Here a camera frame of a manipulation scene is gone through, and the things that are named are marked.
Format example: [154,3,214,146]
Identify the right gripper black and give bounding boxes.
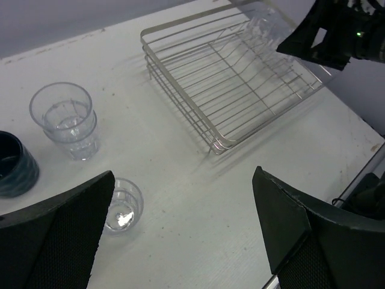
[276,1,384,70]

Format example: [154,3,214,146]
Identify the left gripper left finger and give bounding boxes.
[1,171,115,288]

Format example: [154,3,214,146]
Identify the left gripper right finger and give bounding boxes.
[251,165,385,289]

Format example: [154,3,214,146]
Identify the dark blue mug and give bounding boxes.
[1,131,40,198]

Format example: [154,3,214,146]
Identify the clear plastic cup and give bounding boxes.
[103,178,144,236]
[43,112,100,161]
[29,82,96,142]

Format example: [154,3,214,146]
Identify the wire dish rack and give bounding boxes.
[140,1,334,155]

